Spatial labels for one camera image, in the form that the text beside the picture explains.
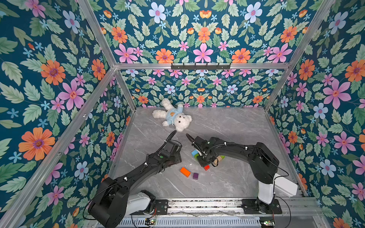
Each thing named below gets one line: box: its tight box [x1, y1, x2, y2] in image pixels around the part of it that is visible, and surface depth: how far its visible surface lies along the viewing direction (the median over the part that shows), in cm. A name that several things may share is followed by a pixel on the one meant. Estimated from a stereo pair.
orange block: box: [180, 167, 192, 178], surface depth 87 cm
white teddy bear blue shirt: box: [152, 97, 193, 132], surface depth 107 cm
